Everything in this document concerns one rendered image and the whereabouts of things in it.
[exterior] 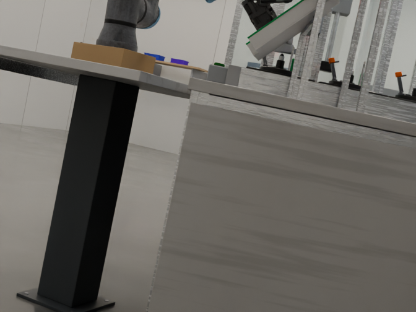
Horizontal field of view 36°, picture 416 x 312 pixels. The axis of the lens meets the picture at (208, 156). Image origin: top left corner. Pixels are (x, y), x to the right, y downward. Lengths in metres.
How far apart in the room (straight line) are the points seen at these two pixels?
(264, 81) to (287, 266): 0.76
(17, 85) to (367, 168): 9.56
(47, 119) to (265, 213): 10.14
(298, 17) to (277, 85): 0.37
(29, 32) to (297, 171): 9.56
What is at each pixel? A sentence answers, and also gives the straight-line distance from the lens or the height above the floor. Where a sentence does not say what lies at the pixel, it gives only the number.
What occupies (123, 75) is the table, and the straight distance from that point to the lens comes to 1.78.
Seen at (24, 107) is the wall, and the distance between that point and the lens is 11.10.
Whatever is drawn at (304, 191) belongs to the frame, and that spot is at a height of 0.64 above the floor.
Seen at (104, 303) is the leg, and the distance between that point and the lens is 2.47.
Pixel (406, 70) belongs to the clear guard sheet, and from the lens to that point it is 3.79.
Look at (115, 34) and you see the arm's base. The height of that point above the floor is 0.99.
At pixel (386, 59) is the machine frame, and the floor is 1.22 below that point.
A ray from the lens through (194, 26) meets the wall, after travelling 11.62.
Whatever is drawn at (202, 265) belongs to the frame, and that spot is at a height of 0.41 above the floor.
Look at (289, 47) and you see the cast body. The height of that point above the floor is 1.07.
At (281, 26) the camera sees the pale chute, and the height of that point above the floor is 1.07.
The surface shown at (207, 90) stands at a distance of 1.56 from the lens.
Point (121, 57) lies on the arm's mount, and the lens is 2.23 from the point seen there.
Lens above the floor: 0.77
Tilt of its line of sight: 3 degrees down
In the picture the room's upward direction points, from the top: 12 degrees clockwise
